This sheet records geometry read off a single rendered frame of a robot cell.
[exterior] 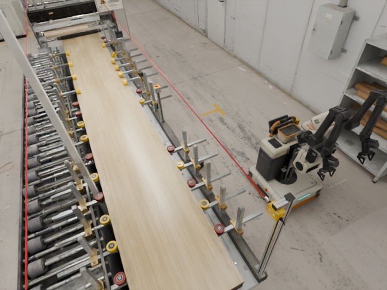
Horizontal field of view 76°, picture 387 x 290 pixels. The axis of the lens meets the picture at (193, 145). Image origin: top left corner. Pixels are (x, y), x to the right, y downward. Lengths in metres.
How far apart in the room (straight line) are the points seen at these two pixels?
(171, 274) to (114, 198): 0.83
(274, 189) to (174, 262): 1.60
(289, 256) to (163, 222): 1.50
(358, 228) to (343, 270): 0.56
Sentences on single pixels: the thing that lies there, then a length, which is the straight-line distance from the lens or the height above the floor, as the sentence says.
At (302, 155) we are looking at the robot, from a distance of 2.69.
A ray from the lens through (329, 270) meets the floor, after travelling 3.12.
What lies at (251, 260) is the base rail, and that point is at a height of 0.70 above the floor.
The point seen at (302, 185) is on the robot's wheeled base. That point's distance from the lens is 3.22.
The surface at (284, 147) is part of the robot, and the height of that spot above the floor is 0.81.
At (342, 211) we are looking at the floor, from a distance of 3.54.
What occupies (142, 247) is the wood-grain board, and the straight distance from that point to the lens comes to 2.04.
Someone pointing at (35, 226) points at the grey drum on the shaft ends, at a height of 0.83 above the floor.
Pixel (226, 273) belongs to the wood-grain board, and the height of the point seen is 0.90.
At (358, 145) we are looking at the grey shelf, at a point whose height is 0.14.
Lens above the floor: 2.72
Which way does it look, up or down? 44 degrees down
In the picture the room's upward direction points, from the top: 4 degrees counter-clockwise
